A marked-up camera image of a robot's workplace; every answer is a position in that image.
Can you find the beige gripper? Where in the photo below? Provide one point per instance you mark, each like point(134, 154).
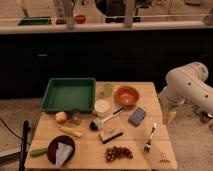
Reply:
point(169, 115)

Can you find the bunch of brown grapes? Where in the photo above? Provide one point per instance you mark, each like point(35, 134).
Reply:
point(115, 152)

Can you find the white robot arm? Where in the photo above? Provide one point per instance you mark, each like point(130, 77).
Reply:
point(186, 83)

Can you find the green translucent cup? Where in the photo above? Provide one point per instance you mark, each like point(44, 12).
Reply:
point(107, 89)

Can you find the white paper cup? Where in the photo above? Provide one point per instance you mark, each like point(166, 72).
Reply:
point(101, 107)

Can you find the blue sponge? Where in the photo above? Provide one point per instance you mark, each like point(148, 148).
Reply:
point(137, 116)

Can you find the silver fork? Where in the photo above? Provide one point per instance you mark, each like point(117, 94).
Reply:
point(147, 145)

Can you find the wooden block eraser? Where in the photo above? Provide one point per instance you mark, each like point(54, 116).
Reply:
point(108, 135)

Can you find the small glass jar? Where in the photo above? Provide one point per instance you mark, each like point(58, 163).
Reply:
point(76, 116)

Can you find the yellow corn cob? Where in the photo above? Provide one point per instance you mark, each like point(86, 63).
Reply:
point(70, 131)

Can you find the peach fruit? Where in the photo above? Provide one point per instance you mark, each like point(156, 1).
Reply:
point(61, 117)

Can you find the green plastic tray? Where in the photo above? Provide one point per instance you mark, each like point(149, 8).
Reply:
point(66, 94)

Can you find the white crumpled cloth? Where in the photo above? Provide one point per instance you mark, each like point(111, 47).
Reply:
point(62, 153)

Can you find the dark brown plate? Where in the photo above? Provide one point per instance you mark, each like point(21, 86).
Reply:
point(53, 146)

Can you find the background orange bowl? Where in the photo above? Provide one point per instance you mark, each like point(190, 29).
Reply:
point(80, 19)

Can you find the green cucumber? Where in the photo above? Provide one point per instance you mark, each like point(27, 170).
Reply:
point(38, 152)

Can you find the black stand pole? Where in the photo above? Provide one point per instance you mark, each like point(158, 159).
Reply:
point(24, 141)

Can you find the background green tray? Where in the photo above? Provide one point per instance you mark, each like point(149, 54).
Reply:
point(35, 21)

